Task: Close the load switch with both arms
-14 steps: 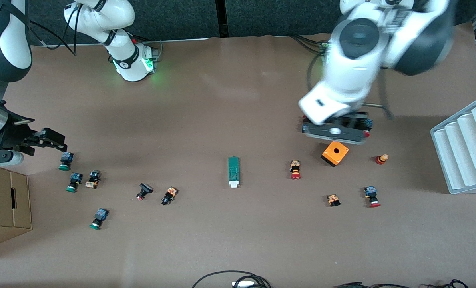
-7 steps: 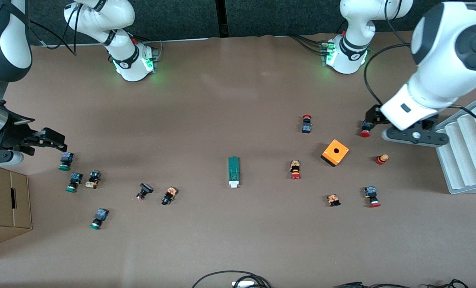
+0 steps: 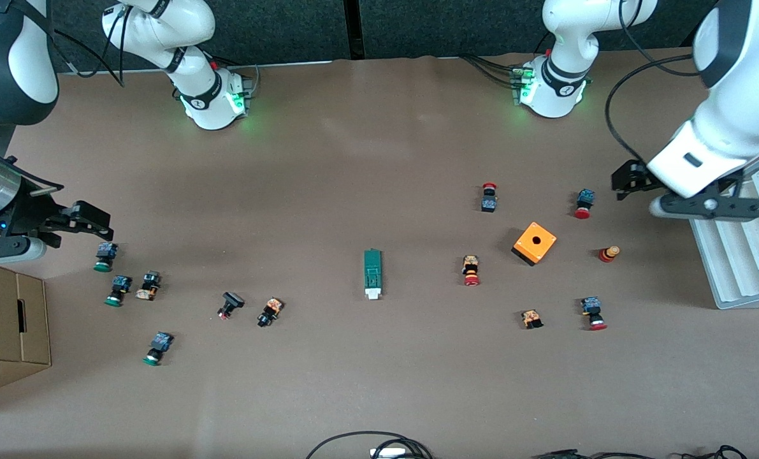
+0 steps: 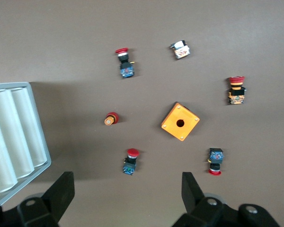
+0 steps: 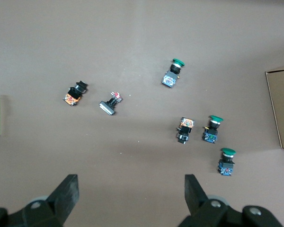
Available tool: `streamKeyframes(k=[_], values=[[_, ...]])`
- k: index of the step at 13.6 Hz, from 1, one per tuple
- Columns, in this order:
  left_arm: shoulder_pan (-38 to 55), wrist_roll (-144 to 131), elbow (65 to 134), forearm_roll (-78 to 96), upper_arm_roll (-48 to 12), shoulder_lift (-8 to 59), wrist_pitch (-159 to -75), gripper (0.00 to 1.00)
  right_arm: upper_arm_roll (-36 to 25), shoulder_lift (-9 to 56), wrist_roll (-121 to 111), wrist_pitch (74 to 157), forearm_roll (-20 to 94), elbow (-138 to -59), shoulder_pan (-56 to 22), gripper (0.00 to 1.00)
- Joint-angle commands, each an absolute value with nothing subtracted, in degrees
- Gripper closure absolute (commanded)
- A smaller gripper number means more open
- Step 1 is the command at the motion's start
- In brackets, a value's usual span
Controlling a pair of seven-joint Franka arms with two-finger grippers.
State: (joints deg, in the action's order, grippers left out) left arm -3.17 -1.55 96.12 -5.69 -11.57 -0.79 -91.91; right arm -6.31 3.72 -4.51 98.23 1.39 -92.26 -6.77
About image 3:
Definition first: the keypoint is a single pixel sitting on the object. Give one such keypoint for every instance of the black selector switch orange block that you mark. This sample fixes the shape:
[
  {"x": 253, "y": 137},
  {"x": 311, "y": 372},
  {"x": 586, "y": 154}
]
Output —
[{"x": 269, "y": 312}]

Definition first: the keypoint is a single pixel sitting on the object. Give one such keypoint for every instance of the green push button blue block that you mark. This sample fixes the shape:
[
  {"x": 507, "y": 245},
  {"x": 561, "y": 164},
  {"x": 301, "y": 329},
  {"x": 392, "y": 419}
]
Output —
[
  {"x": 104, "y": 256},
  {"x": 157, "y": 348},
  {"x": 118, "y": 290}
]

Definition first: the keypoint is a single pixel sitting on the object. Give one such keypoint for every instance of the brown paper table cover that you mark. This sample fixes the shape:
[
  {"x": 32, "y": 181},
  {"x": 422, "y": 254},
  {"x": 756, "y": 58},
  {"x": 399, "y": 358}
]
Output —
[{"x": 379, "y": 159}]

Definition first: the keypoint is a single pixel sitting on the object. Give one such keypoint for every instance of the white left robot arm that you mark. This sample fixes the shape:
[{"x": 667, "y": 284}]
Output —
[{"x": 736, "y": 115}]

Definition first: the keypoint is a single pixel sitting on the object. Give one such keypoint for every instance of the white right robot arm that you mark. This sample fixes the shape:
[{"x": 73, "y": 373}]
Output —
[{"x": 194, "y": 89}]

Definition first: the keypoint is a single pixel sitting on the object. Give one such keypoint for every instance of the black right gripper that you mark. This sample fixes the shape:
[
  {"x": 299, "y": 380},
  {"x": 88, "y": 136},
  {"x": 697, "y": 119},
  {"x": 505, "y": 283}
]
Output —
[{"x": 30, "y": 213}]

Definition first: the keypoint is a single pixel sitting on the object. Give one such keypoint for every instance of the orange button enclosure box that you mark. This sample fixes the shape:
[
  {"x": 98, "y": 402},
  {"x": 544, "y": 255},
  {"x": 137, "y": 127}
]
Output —
[{"x": 534, "y": 243}]

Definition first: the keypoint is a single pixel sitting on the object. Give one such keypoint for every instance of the red button black block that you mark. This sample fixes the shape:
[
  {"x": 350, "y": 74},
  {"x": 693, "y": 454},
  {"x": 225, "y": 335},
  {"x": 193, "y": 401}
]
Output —
[{"x": 489, "y": 199}]

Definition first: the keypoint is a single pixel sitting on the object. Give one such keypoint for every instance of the grey ridged plastic tray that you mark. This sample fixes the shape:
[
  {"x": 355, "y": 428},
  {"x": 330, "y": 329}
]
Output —
[{"x": 736, "y": 268}]

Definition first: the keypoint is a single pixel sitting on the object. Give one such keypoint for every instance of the red mushroom button blue block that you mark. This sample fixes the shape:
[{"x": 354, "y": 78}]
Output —
[
  {"x": 584, "y": 203},
  {"x": 592, "y": 313}
]

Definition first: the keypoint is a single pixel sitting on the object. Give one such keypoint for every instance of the red mushroom button orange block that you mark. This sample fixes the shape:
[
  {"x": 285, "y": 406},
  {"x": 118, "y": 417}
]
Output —
[{"x": 471, "y": 270}]

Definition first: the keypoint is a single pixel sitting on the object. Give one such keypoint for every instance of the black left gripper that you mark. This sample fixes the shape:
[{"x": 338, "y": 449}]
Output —
[{"x": 631, "y": 176}]

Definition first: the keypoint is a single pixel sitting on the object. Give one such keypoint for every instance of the black switch with beige block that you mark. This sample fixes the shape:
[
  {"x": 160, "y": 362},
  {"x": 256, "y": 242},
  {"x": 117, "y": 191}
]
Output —
[{"x": 148, "y": 285}]

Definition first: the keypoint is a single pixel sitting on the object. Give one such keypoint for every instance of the orange black contact block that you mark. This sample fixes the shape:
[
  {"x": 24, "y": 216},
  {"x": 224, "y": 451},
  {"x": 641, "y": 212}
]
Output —
[{"x": 531, "y": 318}]

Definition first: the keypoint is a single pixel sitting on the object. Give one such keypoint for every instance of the red yellow button head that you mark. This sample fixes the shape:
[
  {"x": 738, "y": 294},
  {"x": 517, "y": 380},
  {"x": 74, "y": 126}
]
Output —
[{"x": 608, "y": 254}]

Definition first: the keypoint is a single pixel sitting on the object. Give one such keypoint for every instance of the black square push button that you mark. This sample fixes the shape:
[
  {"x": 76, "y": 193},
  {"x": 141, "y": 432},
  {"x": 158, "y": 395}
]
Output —
[{"x": 229, "y": 305}]

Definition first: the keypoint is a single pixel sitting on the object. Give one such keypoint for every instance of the brown cardboard box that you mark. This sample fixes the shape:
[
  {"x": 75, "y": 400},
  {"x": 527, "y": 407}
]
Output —
[{"x": 9, "y": 325}]

